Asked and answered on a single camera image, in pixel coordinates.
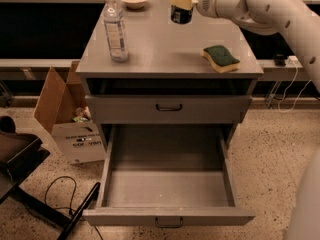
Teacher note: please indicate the blue pepsi can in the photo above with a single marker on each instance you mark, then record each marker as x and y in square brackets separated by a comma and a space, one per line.
[180, 16]

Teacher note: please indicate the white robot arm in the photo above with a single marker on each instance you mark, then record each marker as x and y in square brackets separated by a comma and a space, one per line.
[299, 26]

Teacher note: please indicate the grey drawer cabinet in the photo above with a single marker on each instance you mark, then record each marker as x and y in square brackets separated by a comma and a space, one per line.
[165, 59]

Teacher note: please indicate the closed grey top drawer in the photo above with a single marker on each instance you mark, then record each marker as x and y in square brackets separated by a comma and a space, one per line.
[158, 109]

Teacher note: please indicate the open grey middle drawer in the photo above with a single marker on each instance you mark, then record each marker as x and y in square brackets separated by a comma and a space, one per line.
[168, 176]

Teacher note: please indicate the clear plastic water bottle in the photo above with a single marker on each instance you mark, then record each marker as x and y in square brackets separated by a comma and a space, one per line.
[115, 31]

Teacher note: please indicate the green yellow sponge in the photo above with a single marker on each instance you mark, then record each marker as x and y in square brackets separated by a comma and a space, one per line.
[220, 59]

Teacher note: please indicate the black charger block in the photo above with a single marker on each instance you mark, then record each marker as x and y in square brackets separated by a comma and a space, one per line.
[279, 59]

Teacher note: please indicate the white power adapter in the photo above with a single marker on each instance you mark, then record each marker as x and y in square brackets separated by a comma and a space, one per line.
[292, 60]

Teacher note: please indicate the open cardboard box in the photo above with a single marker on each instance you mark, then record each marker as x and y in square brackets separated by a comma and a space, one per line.
[62, 111]

